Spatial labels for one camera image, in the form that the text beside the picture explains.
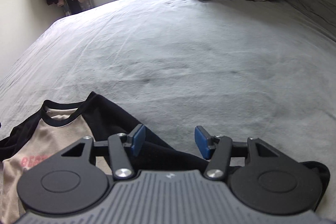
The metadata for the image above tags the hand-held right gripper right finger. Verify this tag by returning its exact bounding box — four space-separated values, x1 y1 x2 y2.
194 126 280 180

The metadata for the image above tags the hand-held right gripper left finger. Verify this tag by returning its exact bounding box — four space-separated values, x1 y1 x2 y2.
61 124 146 180

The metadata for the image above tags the black and cream raglan shirt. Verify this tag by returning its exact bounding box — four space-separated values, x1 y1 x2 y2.
0 91 331 224

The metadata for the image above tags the bed with grey sheet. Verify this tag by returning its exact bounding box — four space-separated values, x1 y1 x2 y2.
0 0 336 224

